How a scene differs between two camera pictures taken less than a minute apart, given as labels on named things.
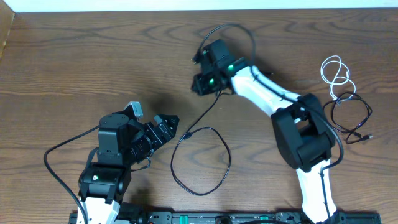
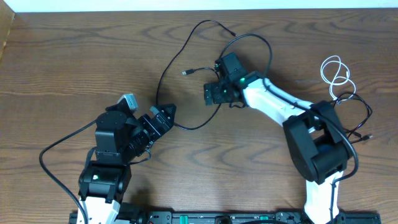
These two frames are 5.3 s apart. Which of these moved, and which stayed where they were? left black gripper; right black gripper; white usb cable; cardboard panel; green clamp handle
Moved: left black gripper; right black gripper
Stayed: green clamp handle; white usb cable; cardboard panel
